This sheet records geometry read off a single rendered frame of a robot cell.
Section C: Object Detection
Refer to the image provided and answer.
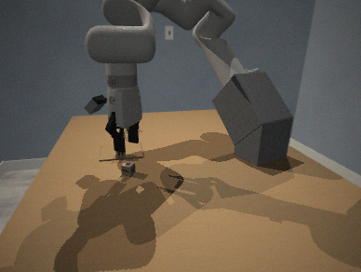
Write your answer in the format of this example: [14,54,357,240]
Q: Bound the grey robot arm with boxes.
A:
[86,0,260,88]

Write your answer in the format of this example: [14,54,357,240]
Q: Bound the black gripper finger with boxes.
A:
[127,122,140,143]
[105,112,126,153]

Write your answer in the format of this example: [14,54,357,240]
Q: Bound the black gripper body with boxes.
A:
[107,85,142,129]

